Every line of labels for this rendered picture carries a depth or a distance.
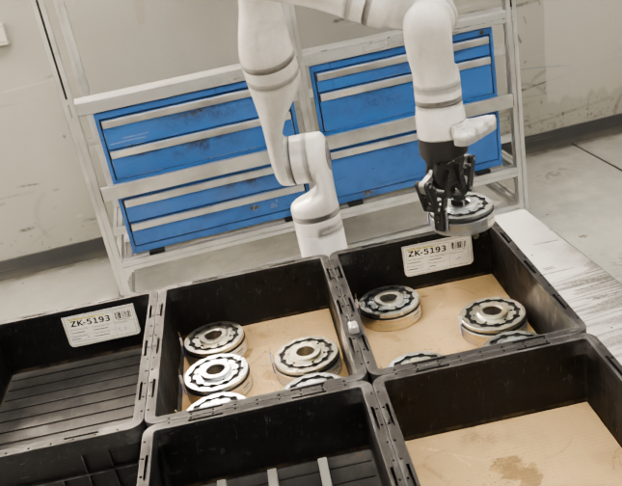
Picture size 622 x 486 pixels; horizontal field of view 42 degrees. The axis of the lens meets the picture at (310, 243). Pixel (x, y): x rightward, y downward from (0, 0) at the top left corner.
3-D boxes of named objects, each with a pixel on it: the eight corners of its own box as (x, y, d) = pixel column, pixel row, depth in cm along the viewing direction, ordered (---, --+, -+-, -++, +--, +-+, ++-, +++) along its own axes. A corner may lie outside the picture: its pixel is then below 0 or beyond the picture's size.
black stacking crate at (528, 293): (338, 311, 147) (329, 256, 143) (498, 278, 149) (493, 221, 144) (383, 448, 111) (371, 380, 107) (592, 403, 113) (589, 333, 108)
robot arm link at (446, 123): (467, 148, 117) (463, 107, 114) (404, 141, 124) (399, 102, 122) (500, 127, 123) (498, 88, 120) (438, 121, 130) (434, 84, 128)
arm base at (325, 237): (309, 284, 168) (291, 209, 161) (352, 275, 168) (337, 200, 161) (311, 306, 160) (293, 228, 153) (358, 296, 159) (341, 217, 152)
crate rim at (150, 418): (162, 299, 142) (158, 287, 141) (329, 264, 144) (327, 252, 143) (148, 441, 106) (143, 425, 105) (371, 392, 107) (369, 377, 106)
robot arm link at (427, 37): (456, 110, 117) (465, 92, 124) (446, 1, 111) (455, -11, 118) (409, 114, 119) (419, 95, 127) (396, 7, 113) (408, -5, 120)
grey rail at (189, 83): (68, 113, 296) (65, 100, 294) (505, 17, 316) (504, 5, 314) (67, 120, 287) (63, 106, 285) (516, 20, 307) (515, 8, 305)
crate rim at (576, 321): (330, 264, 144) (327, 252, 143) (494, 229, 145) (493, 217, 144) (372, 392, 107) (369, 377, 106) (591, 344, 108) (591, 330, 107)
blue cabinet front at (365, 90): (332, 204, 324) (308, 66, 301) (501, 164, 333) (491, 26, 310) (334, 206, 322) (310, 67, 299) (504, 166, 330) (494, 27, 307)
